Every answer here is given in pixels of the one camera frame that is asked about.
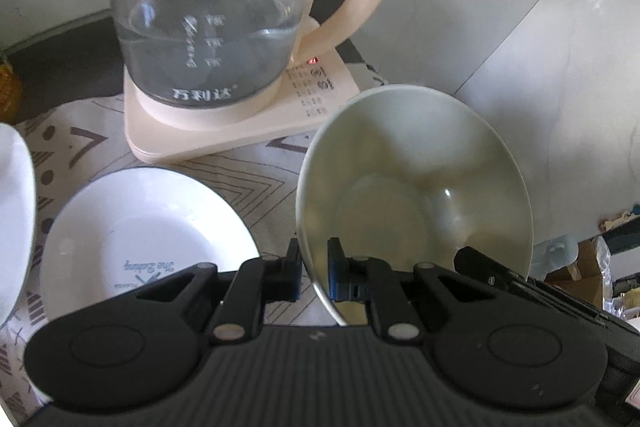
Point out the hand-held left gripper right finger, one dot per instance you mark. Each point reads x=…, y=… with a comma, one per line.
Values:
x=334, y=268

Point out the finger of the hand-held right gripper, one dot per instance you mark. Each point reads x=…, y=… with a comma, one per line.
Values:
x=475, y=264

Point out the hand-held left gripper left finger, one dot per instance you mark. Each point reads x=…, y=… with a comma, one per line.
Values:
x=295, y=268

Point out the white ceramic bowl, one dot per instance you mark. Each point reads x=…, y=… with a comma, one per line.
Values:
x=410, y=157

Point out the white plate with blue print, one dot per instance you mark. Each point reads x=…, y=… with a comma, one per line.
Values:
x=125, y=217

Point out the plain white plate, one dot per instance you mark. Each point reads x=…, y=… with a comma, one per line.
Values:
x=15, y=207

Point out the cardboard box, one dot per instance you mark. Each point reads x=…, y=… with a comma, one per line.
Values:
x=585, y=264

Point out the clear plastic container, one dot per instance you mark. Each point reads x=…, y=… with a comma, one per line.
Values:
x=552, y=257

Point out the patterned white tablecloth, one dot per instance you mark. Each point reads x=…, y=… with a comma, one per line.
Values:
x=250, y=179

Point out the cream kettle heating base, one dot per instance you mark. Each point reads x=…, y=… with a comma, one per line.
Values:
x=225, y=137

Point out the glass electric kettle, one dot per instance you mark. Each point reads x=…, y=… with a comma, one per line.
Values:
x=200, y=32

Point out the orange juice bottle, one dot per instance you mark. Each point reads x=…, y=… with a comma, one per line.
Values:
x=9, y=89

